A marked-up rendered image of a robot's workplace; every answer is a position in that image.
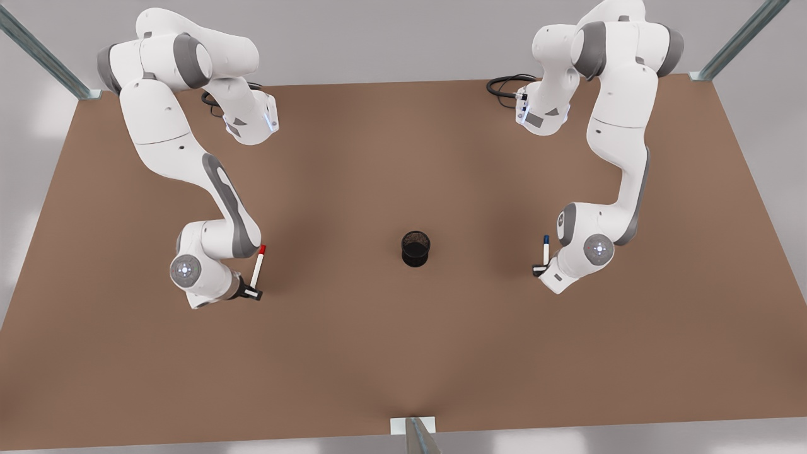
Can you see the white marker with blue cap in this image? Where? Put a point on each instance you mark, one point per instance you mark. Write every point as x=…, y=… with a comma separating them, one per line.
x=546, y=250

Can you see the white marker with red cap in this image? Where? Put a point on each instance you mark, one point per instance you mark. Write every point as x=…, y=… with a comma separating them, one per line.
x=258, y=268

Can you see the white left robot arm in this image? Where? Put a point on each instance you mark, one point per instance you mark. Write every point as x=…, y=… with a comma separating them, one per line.
x=621, y=113

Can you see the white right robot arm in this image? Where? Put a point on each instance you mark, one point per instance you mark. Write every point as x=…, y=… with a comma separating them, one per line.
x=157, y=120

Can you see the black mesh pen holder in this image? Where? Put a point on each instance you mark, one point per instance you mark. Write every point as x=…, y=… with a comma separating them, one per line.
x=416, y=248

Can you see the silver frame post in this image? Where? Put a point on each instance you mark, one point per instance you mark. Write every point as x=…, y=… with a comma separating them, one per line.
x=737, y=41
x=44, y=57
x=417, y=435

